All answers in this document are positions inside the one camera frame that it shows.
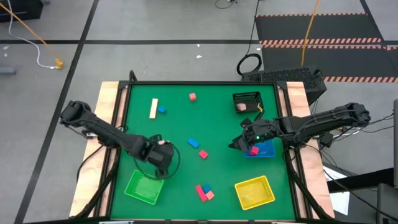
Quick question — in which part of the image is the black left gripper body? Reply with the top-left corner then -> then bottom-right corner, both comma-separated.
144,139 -> 176,172

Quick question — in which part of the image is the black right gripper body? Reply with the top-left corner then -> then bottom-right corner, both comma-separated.
246,118 -> 281,146

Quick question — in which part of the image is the long natural wood block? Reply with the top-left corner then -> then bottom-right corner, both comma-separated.
149,98 -> 159,120

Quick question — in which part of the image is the long red block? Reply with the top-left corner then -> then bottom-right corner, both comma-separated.
195,184 -> 208,203

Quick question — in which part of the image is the blue plastic basket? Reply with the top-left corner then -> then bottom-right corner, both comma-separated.
244,139 -> 277,159

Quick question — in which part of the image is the green plastic basket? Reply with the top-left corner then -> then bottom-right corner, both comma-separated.
124,169 -> 165,206

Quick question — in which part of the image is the black plastic basket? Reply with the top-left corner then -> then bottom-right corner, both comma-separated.
232,91 -> 264,114

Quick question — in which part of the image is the yellow plastic basket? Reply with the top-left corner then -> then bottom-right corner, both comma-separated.
234,175 -> 276,211

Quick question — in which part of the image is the wooden table side board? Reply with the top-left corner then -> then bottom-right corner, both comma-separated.
278,81 -> 336,218
68,81 -> 128,218

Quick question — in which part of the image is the black computer tower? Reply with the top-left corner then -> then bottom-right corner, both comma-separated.
241,67 -> 328,106

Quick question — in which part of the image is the black power adapter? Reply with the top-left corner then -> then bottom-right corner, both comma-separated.
320,132 -> 334,149

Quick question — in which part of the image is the white paper sheet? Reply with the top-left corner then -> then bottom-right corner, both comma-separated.
323,166 -> 351,216

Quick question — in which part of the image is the black striped floor mat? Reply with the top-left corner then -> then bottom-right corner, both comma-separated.
254,12 -> 386,47
261,43 -> 398,83

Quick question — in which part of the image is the black desk edge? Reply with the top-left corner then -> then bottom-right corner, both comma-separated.
326,167 -> 394,194

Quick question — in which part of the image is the grey cabinet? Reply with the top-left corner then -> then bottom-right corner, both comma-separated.
376,182 -> 398,224

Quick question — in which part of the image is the black box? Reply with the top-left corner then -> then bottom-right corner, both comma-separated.
0,0 -> 44,23

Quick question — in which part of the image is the black coiled floor cable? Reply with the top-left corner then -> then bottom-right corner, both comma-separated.
236,0 -> 264,77

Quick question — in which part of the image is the black metal table frame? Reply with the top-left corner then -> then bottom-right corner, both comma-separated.
70,70 -> 335,224

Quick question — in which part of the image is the yellow floor cable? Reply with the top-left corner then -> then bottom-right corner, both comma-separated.
300,0 -> 321,67

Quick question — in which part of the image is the grey vertical post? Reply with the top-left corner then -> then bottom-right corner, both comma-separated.
393,99 -> 398,189

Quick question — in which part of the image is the orange floor cable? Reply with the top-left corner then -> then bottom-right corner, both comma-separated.
0,2 -> 62,63

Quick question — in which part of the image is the white floor cable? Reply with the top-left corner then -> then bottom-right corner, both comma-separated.
6,0 -> 58,70

